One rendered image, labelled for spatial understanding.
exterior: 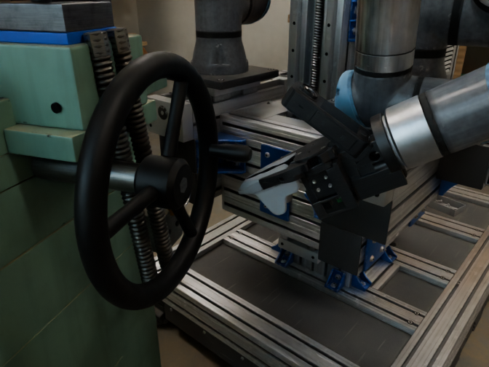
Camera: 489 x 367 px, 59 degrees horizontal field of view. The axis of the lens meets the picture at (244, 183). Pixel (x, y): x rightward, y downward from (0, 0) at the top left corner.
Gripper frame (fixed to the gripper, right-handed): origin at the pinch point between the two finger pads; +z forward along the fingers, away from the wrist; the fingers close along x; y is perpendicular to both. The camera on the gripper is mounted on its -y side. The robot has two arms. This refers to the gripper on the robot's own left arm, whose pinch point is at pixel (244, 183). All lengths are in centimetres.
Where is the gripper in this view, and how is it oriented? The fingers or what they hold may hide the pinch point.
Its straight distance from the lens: 58.9
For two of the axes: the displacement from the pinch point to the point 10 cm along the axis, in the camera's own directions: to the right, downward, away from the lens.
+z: -8.2, 3.4, 4.6
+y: 4.8, 8.5, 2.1
